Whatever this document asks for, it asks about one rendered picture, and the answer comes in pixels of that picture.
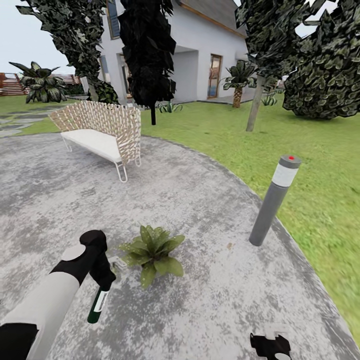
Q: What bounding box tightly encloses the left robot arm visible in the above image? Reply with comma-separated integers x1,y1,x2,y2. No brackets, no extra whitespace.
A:
0,229,129,360

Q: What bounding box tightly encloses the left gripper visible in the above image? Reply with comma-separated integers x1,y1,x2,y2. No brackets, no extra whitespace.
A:
88,258,116,289

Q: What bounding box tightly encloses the insectifuge atomizer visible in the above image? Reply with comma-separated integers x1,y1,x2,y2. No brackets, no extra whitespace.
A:
87,284,112,324

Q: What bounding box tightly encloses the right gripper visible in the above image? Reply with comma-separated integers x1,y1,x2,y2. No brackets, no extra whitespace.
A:
250,332,291,356

